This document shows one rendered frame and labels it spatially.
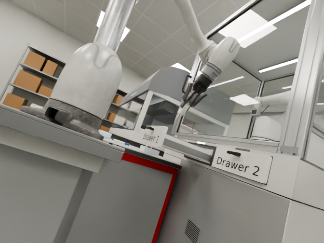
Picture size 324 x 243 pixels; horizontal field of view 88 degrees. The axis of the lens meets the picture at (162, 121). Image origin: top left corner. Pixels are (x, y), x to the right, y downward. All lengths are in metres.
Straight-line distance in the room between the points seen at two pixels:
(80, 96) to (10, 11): 5.19
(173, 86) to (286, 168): 1.46
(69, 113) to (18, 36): 4.97
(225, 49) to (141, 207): 0.99
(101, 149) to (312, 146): 0.72
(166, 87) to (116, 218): 1.34
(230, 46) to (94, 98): 0.66
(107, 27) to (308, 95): 0.83
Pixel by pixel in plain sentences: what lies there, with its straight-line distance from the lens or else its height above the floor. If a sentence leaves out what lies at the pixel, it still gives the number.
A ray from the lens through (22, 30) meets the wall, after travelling 5.46.
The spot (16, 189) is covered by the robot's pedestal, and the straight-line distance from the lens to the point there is 0.51.
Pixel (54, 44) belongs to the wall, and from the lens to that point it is 5.33.
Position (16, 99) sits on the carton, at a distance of 4.68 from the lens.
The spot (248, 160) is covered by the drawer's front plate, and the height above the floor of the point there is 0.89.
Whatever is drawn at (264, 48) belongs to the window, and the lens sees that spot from 1.15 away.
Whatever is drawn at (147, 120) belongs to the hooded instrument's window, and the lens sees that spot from 1.81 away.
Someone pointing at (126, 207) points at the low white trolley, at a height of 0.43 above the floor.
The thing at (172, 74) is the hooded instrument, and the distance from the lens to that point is 1.98.
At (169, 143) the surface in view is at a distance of 0.86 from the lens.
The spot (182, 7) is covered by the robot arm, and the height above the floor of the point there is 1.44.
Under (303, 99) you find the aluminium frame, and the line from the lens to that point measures 0.84.
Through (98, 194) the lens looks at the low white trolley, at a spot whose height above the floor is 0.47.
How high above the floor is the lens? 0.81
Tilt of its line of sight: 9 degrees up
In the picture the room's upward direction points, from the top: 19 degrees clockwise
